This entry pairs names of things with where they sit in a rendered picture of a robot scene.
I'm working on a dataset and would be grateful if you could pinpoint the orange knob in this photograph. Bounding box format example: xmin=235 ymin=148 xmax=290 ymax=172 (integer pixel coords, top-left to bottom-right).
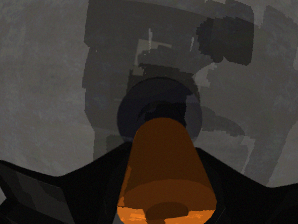
xmin=117 ymin=117 xmax=217 ymax=224

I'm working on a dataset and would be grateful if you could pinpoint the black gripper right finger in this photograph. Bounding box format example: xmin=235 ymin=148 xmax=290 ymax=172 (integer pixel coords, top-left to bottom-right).
xmin=194 ymin=147 xmax=298 ymax=224

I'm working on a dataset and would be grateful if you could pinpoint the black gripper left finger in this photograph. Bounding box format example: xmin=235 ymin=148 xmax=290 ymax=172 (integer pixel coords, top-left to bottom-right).
xmin=0 ymin=141 xmax=133 ymax=224

